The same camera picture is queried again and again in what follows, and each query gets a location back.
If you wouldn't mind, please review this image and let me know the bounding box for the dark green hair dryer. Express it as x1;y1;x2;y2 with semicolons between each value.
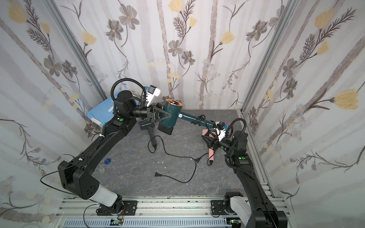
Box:
157;99;228;135

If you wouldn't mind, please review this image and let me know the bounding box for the pink hair dryer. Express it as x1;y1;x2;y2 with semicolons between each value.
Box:
202;129;215;166

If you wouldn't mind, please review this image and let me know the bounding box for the black hair dryer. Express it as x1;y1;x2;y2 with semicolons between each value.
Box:
140;123;201;184

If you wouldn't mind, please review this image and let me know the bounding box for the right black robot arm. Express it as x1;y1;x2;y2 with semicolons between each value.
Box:
202;118;288;228

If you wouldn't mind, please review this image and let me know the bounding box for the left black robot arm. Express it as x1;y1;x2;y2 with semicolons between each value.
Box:
58;78;173;216

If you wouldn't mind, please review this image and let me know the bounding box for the blue lidded storage box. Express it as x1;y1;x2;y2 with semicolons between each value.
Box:
86;98;114;127

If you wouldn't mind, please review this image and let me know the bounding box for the small blue object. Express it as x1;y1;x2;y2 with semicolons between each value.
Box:
104;158;112;164

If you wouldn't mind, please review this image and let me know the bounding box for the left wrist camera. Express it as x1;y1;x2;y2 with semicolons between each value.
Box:
145;85;161;106

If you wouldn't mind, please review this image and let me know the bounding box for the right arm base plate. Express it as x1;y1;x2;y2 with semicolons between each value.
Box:
210;200;228;217

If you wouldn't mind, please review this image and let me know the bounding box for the aluminium mounting rail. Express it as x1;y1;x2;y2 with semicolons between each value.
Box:
51;196;241;228

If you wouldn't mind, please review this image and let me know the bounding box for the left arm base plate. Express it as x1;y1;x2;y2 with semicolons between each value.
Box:
96;199;138;216

